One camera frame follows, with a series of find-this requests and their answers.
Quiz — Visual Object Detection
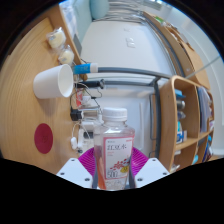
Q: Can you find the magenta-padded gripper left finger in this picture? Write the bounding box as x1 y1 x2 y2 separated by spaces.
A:
56 147 99 190

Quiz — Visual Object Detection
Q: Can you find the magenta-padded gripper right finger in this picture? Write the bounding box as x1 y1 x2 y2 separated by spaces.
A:
128 147 170 189

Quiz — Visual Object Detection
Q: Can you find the clear drink bottle white cap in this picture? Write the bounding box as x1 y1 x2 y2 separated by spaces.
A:
92 107 136 191

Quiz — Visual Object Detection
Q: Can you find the white power strip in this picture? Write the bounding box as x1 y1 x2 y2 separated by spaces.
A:
78 119 98 148

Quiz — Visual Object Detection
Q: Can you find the flat round red coaster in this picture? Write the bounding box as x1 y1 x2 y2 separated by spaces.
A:
33 123 54 155

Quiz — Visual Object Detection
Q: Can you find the wooden shelf unit with items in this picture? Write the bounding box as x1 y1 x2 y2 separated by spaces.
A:
159 75 216 173

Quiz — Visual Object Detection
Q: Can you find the black plug charger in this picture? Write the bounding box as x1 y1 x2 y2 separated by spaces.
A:
70 108 84 122

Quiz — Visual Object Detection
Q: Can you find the black electric shaver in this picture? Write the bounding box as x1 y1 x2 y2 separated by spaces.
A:
75 79 106 90

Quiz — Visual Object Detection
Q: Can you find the white paper cup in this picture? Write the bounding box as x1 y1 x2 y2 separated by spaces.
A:
32 63 74 100

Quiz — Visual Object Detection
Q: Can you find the blue and white tube bottle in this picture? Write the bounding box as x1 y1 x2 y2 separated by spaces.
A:
72 62 99 75

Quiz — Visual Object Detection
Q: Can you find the wrapped yellow pastry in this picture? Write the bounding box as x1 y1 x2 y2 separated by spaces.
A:
57 44 75 65
46 27 67 49

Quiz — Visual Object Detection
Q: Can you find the long wooden shelf board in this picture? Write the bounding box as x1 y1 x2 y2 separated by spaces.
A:
142 11 212 90

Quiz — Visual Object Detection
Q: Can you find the teal pillow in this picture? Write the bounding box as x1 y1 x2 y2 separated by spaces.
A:
89 0 110 20

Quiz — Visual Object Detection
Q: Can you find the white wall switch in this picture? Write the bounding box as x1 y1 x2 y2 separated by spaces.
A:
125 37 136 49

